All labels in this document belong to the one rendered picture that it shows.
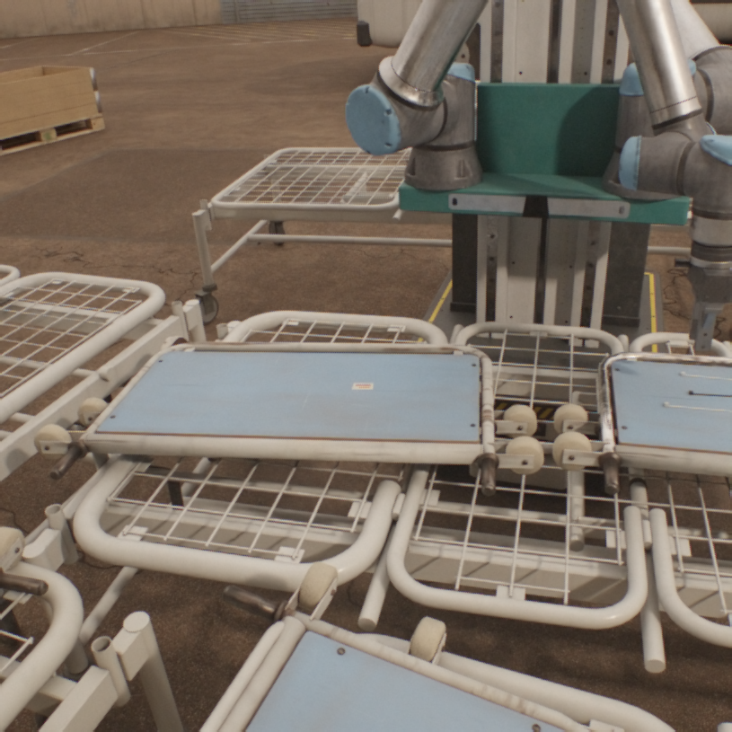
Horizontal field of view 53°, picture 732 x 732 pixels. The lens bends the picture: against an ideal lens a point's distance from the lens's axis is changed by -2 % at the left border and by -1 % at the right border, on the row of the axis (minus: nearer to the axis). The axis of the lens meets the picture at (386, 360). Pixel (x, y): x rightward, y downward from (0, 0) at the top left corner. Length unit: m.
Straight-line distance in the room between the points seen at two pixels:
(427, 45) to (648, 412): 0.80
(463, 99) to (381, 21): 6.59
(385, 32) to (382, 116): 6.76
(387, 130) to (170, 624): 1.18
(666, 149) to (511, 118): 0.62
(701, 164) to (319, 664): 0.94
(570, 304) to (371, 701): 1.43
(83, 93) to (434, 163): 5.92
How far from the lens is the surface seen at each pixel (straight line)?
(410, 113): 1.59
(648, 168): 1.34
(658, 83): 1.46
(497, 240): 2.00
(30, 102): 7.18
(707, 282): 1.32
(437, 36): 1.52
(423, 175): 1.77
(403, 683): 0.91
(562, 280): 2.07
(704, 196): 1.32
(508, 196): 1.75
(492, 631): 1.71
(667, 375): 1.53
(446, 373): 1.48
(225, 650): 1.73
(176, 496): 1.64
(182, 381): 1.55
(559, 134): 1.87
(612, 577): 1.22
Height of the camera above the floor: 1.30
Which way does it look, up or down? 29 degrees down
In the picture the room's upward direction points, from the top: 3 degrees counter-clockwise
